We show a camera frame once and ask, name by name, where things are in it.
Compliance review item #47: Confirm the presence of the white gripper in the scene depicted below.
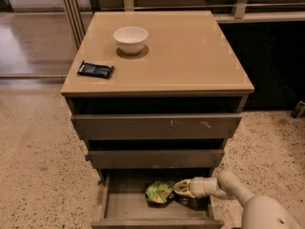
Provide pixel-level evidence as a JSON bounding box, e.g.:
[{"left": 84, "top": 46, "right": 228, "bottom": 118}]
[{"left": 173, "top": 177, "right": 219, "bottom": 198}]

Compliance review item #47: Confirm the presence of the green rice chip bag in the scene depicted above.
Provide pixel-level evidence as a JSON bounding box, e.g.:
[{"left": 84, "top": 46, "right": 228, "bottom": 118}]
[{"left": 145, "top": 180, "right": 174, "bottom": 204}]

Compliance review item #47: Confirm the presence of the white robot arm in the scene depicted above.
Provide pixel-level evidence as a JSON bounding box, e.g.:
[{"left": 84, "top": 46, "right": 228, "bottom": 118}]
[{"left": 173, "top": 170, "right": 302, "bottom": 229}]

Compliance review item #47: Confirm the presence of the middle grey drawer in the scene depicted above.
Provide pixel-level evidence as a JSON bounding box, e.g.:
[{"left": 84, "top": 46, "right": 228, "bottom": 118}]
[{"left": 86, "top": 150, "right": 224, "bottom": 169}]

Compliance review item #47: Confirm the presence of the bottom grey open drawer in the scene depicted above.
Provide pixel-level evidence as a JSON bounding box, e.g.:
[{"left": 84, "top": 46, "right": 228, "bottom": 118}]
[{"left": 91, "top": 169, "right": 223, "bottom": 229}]

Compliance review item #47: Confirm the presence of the beige drawer cabinet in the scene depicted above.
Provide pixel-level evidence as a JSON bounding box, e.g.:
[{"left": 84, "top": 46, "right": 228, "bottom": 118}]
[{"left": 60, "top": 10, "right": 255, "bottom": 229}]

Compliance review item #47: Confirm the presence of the top grey drawer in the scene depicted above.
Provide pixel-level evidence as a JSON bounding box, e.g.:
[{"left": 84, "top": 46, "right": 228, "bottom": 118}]
[{"left": 71, "top": 114, "right": 241, "bottom": 140}]

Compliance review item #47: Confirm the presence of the dark object on floor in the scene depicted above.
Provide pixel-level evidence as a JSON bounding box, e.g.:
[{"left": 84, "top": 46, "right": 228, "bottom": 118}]
[{"left": 291, "top": 100, "right": 305, "bottom": 118}]

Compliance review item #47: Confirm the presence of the black snack packet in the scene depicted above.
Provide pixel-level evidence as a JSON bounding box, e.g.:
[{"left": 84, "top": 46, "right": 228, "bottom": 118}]
[{"left": 77, "top": 61, "right": 114, "bottom": 79}]

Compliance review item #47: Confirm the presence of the white ceramic bowl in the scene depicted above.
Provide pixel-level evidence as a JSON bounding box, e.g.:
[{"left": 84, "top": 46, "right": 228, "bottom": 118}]
[{"left": 113, "top": 27, "right": 149, "bottom": 54}]

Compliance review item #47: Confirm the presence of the metal railing frame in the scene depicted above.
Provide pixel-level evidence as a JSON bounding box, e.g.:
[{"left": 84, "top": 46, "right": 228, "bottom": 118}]
[{"left": 62, "top": 0, "right": 305, "bottom": 44}]

